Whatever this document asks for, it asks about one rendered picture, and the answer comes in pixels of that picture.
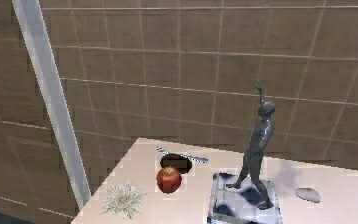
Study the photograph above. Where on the red apple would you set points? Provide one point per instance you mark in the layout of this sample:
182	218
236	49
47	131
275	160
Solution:
168	180

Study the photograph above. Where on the blue striped pen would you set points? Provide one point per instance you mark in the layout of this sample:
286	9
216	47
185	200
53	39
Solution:
183	155

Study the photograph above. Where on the dark brown bowl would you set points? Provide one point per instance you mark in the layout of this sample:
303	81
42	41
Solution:
177	162

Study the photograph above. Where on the dark grey human statue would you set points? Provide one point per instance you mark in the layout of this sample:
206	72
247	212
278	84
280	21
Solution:
257	156

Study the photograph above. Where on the pale spiky plant tuft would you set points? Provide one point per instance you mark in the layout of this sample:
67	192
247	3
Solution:
123	199

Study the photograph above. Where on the grey flat oval stone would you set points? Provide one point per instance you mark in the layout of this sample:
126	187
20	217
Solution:
307	194

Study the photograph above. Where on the pale pink table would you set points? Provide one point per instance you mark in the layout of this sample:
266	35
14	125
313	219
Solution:
327	203

